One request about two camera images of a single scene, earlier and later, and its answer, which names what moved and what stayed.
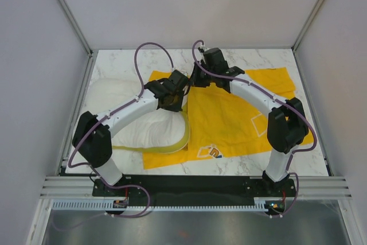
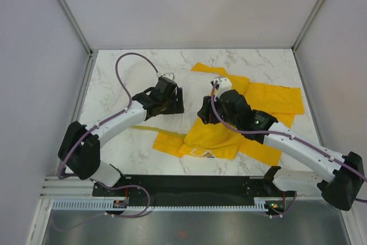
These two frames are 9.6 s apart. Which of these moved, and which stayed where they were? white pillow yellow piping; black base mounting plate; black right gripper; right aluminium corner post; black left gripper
Moved: black right gripper; white pillow yellow piping
Stayed: black left gripper; right aluminium corner post; black base mounting plate
